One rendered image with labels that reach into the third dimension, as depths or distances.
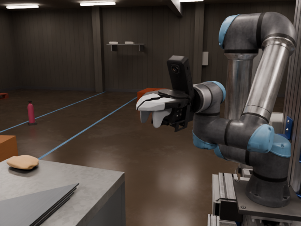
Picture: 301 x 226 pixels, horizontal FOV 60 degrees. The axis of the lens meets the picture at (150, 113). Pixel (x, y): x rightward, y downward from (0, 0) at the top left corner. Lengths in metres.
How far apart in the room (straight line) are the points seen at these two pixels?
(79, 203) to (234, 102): 0.65
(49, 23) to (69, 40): 1.09
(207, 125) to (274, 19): 0.40
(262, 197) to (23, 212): 0.79
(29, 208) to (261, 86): 0.79
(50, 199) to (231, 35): 0.83
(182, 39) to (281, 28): 9.15
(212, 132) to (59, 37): 11.03
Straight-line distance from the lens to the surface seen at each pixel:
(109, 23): 10.70
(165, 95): 0.59
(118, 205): 1.17
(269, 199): 1.03
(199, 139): 0.77
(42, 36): 12.02
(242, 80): 0.97
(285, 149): 0.98
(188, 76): 0.60
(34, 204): 0.97
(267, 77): 0.80
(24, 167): 1.27
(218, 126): 0.74
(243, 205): 1.01
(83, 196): 1.02
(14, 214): 0.95
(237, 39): 0.95
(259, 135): 0.71
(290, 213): 1.03
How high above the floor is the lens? 1.56
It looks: 13 degrees down
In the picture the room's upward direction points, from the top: straight up
